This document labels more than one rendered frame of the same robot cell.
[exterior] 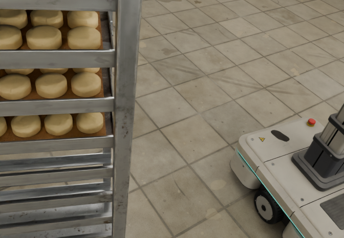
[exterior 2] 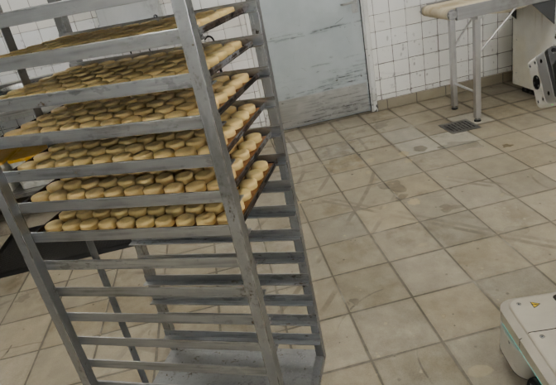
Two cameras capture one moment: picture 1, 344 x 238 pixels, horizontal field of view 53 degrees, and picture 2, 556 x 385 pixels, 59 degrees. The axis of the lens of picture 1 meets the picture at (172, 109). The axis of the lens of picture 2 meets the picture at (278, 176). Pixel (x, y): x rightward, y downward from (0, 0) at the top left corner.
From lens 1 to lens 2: 0.68 m
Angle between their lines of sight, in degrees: 35
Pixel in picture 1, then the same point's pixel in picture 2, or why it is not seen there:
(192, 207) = not seen: outside the picture
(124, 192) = (250, 279)
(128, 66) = (218, 161)
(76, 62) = (195, 163)
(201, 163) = (462, 342)
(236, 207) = not seen: outside the picture
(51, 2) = (174, 127)
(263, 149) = (532, 316)
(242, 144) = (504, 310)
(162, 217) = not seen: outside the picture
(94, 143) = (222, 230)
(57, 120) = (203, 217)
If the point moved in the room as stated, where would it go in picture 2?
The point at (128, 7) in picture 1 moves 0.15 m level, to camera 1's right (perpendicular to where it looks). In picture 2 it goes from (207, 122) to (268, 123)
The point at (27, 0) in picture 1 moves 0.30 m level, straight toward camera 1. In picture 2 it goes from (163, 127) to (110, 188)
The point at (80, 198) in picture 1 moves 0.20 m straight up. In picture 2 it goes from (225, 289) to (206, 220)
